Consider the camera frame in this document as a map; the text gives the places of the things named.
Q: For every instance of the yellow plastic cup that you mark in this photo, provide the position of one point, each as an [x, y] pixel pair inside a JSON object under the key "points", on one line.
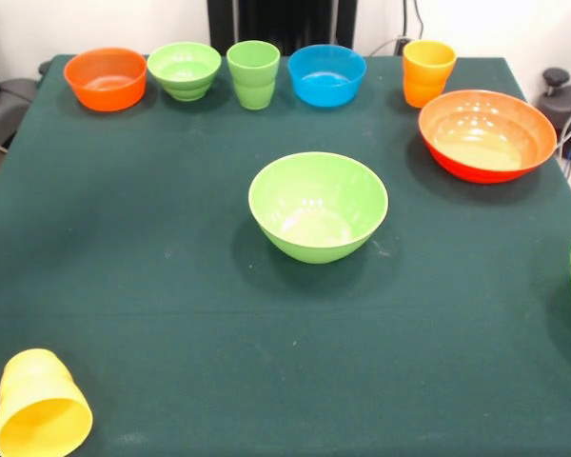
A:
{"points": [[428, 76], [38, 404]]}

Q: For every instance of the small orange plastic bowl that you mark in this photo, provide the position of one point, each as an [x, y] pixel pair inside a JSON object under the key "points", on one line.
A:
{"points": [[107, 76]]}

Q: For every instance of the small green plastic bowl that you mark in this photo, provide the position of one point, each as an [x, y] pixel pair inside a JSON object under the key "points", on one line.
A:
{"points": [[185, 66]]}

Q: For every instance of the green plastic cup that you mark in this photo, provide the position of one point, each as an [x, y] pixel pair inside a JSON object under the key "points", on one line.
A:
{"points": [[253, 81]]}

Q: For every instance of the dark green table cloth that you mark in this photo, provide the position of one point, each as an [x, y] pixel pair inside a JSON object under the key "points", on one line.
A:
{"points": [[290, 343]]}

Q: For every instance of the blue plastic bowl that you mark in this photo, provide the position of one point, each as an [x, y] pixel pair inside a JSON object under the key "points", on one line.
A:
{"points": [[327, 76]]}

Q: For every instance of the black power plug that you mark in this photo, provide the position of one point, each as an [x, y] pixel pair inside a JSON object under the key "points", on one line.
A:
{"points": [[403, 45]]}

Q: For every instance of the large orange plastic bowl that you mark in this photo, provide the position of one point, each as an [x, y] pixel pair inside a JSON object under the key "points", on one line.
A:
{"points": [[487, 138]]}

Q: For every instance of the black knobbed equipment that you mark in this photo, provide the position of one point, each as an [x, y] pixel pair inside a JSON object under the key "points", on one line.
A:
{"points": [[566, 109]]}

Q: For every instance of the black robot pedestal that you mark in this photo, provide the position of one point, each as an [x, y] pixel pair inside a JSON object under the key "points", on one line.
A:
{"points": [[281, 21]]}

